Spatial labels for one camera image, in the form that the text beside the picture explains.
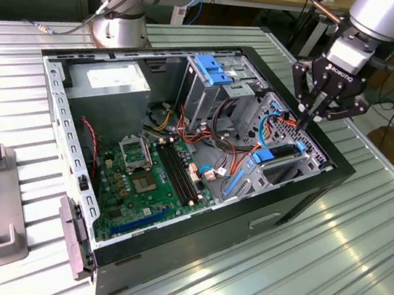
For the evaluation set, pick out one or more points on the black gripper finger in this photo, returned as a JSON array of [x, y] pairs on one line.
[[299, 85], [352, 110]]

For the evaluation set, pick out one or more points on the hard disk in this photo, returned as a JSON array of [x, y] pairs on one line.
[[262, 156]]

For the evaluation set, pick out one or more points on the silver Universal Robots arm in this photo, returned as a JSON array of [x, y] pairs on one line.
[[384, 16]]

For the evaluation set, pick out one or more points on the metal disk bay cage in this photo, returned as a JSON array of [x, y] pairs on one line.
[[255, 187]]

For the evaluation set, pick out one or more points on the blue plastic drive latch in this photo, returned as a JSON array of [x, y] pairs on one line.
[[213, 71]]

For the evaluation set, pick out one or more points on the grey metal optical drive cage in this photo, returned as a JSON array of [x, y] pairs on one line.
[[204, 97]]

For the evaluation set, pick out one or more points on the black RAM slot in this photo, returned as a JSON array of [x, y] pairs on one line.
[[184, 171], [175, 175]]

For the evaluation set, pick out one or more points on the CPU socket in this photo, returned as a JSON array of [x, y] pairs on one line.
[[145, 184]]

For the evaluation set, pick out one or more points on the black open PC case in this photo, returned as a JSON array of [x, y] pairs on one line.
[[187, 241]]

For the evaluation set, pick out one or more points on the grey power supply box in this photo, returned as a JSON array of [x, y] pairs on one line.
[[107, 105]]

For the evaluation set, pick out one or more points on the green motherboard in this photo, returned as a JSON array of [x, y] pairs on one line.
[[145, 202]]

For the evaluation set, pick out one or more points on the blue expansion slot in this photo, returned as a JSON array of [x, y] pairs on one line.
[[138, 223]]

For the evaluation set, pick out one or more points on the black case fan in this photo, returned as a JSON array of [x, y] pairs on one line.
[[87, 154]]

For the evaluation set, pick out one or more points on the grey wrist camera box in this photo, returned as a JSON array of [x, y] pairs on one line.
[[347, 56]]

